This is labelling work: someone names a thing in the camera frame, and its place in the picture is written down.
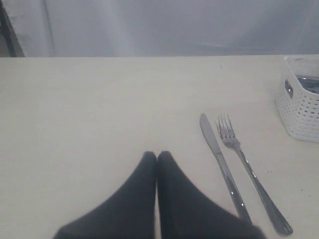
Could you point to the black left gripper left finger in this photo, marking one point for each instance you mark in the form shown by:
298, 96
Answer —
128, 214

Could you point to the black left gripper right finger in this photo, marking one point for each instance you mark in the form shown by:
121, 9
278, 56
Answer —
186, 213

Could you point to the silver table knife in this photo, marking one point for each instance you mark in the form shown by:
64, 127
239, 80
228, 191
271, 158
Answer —
211, 140

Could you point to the silver fork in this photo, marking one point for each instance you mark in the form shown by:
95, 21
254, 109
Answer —
229, 139

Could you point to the white perforated plastic basket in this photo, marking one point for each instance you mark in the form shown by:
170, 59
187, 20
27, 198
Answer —
298, 108

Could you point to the shiny steel cup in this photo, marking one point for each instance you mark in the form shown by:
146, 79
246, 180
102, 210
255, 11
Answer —
310, 83

